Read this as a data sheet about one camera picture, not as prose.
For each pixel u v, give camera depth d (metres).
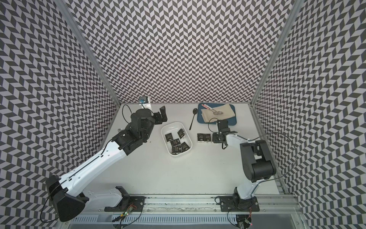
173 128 0.92
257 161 0.47
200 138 0.96
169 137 0.96
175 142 0.94
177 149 0.89
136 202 0.73
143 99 0.59
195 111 1.12
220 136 0.71
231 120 1.02
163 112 0.65
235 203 0.66
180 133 0.96
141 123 0.50
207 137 0.97
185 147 0.91
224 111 1.11
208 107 1.19
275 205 0.75
